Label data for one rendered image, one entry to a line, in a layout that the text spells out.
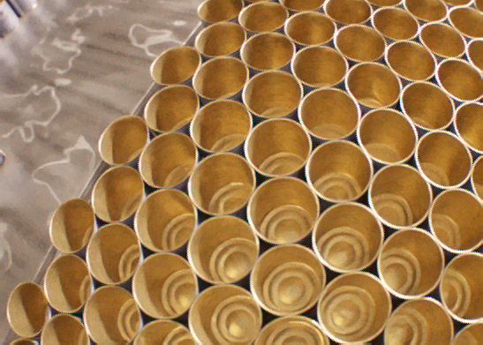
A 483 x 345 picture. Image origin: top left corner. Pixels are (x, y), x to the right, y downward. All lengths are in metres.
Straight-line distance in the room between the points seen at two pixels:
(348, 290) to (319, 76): 0.28
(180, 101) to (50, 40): 0.45
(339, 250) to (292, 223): 0.06
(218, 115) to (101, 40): 0.38
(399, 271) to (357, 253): 0.06
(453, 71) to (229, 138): 0.32
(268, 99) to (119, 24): 0.39
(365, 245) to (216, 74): 0.28
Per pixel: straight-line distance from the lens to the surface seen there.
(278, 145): 0.46
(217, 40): 0.55
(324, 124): 0.50
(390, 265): 0.44
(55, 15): 0.94
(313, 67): 0.51
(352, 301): 0.43
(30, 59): 0.86
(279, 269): 0.43
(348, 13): 0.59
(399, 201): 0.46
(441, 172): 0.49
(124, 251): 0.49
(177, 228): 0.47
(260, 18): 0.58
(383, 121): 0.45
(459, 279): 0.46
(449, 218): 0.47
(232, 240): 0.45
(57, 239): 0.47
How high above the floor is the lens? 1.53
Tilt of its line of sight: 64 degrees down
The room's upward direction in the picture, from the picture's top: 20 degrees counter-clockwise
